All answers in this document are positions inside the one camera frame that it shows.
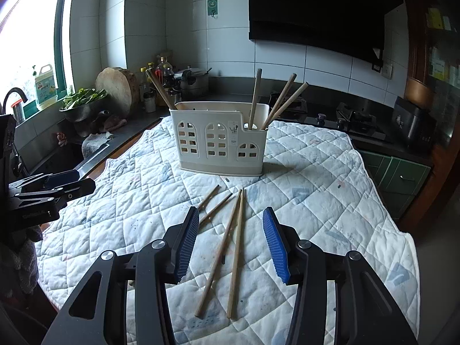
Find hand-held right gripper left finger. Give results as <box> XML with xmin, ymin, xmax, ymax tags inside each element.
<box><xmin>41</xmin><ymin>206</ymin><xmax>200</xmax><ymax>345</ymax></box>

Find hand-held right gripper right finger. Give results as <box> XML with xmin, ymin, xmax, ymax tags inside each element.
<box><xmin>262</xmin><ymin>206</ymin><xmax>420</xmax><ymax>345</ymax></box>

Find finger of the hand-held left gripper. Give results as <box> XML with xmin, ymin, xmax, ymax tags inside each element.
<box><xmin>16</xmin><ymin>179</ymin><xmax>97</xmax><ymax>206</ymax></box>
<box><xmin>14</xmin><ymin>170</ymin><xmax>82</xmax><ymax>192</ymax></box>

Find wooden chopstick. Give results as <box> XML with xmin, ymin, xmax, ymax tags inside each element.
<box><xmin>259</xmin><ymin>74</ymin><xmax>297</xmax><ymax>131</ymax></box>
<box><xmin>263</xmin><ymin>82</ymin><xmax>310</xmax><ymax>131</ymax></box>
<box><xmin>226</xmin><ymin>187</ymin><xmax>245</xmax><ymax>320</ymax></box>
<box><xmin>249</xmin><ymin>68</ymin><xmax>263</xmax><ymax>131</ymax></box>
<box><xmin>149</xmin><ymin>68</ymin><xmax>180</xmax><ymax>108</ymax></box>
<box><xmin>199</xmin><ymin>193</ymin><xmax>233</xmax><ymax>224</ymax></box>
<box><xmin>194</xmin><ymin>189</ymin><xmax>242</xmax><ymax>319</ymax></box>
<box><xmin>145</xmin><ymin>69</ymin><xmax>177</xmax><ymax>110</ymax></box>
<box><xmin>197</xmin><ymin>185</ymin><xmax>220</xmax><ymax>212</ymax></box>

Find cream plastic utensil holder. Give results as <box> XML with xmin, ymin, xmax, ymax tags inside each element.
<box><xmin>169</xmin><ymin>101</ymin><xmax>270</xmax><ymax>177</ymax></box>

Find person's left forearm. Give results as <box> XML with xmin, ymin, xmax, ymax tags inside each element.
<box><xmin>0</xmin><ymin>225</ymin><xmax>44</xmax><ymax>297</ymax></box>

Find kitchen sink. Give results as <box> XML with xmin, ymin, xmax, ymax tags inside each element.
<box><xmin>22</xmin><ymin>133</ymin><xmax>85</xmax><ymax>177</ymax></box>

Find white dish rag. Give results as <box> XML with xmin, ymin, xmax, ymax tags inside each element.
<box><xmin>82</xmin><ymin>132</ymin><xmax>115</xmax><ymax>159</ymax></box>

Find white quilted cloth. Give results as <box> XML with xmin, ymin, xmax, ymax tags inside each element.
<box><xmin>36</xmin><ymin>113</ymin><xmax>421</xmax><ymax>345</ymax></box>

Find metal bowl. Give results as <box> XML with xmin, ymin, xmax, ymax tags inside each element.
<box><xmin>59</xmin><ymin>96</ymin><xmax>108</xmax><ymax>137</ymax></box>

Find green leafy vegetables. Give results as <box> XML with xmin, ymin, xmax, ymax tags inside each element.
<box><xmin>61</xmin><ymin>87</ymin><xmax>108</xmax><ymax>110</ymax></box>

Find black faucet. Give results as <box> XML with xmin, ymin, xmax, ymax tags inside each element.
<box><xmin>2</xmin><ymin>87</ymin><xmax>28</xmax><ymax>123</ymax></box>

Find white detergent jug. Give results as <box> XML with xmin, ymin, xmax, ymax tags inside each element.
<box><xmin>33</xmin><ymin>64</ymin><xmax>58</xmax><ymax>112</ymax></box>

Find round wooden cutting board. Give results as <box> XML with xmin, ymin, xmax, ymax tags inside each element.
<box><xmin>95</xmin><ymin>67</ymin><xmax>140</xmax><ymax>118</ymax></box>

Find green cabinet drawers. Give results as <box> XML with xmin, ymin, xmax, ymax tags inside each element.
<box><xmin>359</xmin><ymin>149</ymin><xmax>432</xmax><ymax>220</ymax></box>

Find gas stove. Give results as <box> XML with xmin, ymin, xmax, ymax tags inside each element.
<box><xmin>269</xmin><ymin>91</ymin><xmax>387</xmax><ymax>141</ymax></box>

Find cooking oil bottle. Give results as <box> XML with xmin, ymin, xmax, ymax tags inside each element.
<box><xmin>157</xmin><ymin>55</ymin><xmax>174</xmax><ymax>87</ymax></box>

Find window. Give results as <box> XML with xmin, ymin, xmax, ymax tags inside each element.
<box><xmin>0</xmin><ymin>0</ymin><xmax>77</xmax><ymax>116</ymax></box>

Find metal pressure cooker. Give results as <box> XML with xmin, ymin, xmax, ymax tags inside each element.
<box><xmin>174</xmin><ymin>65</ymin><xmax>212</xmax><ymax>97</ymax></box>

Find black kitchen appliance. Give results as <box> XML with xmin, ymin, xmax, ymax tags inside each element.
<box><xmin>391</xmin><ymin>95</ymin><xmax>437</xmax><ymax>152</ymax></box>

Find black range hood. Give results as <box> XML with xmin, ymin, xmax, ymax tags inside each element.
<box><xmin>247</xmin><ymin>0</ymin><xmax>404</xmax><ymax>68</ymax></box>

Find wooden cabinet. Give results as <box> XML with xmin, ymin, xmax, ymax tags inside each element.
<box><xmin>399</xmin><ymin>0</ymin><xmax>460</xmax><ymax>141</ymax></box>

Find yellow box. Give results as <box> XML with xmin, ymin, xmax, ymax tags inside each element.
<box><xmin>427</xmin><ymin>7</ymin><xmax>443</xmax><ymax>29</ymax></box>

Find wall socket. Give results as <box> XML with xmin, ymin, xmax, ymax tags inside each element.
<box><xmin>372</xmin><ymin>62</ymin><xmax>393</xmax><ymax>80</ymax></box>

